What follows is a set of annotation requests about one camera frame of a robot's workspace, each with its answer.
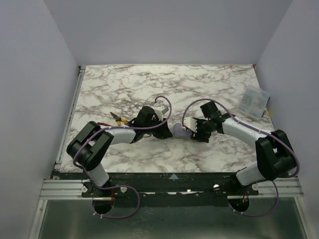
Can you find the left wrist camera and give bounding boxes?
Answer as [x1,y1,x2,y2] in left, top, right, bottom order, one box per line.
[154,106,169,118]

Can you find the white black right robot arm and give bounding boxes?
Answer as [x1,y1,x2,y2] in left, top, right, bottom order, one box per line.
[182,99,300,186]

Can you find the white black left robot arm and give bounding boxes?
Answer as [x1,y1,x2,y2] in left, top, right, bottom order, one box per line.
[66,106,172,187]

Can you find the aluminium frame rail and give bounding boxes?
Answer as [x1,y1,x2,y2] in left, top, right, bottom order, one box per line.
[39,180,83,200]

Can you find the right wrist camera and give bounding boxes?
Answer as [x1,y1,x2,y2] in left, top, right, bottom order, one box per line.
[182,117,197,132]

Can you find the yellow handled pliers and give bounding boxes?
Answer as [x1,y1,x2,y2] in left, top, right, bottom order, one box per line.
[110,112,129,126]

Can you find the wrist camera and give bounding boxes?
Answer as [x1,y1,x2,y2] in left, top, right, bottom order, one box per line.
[182,117,197,132]
[154,106,169,118]

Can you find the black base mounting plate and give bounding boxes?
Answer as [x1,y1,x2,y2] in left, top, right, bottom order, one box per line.
[51,171,259,207]

